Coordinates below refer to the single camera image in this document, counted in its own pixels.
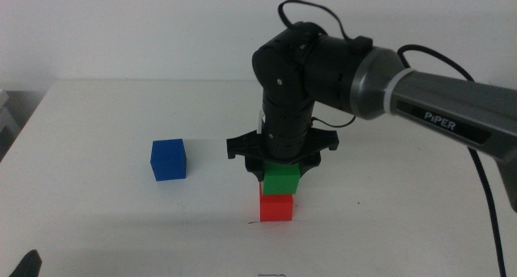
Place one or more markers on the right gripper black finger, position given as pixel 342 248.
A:
pixel 255 167
pixel 310 162

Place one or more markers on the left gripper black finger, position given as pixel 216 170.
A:
pixel 30 265

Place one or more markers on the green cube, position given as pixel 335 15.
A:
pixel 280 181

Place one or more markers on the red cube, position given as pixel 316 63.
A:
pixel 276 208

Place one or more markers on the blue cube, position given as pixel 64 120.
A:
pixel 168 160

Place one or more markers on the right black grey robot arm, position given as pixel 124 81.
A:
pixel 436 95

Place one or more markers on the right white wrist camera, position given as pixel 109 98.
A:
pixel 261 123

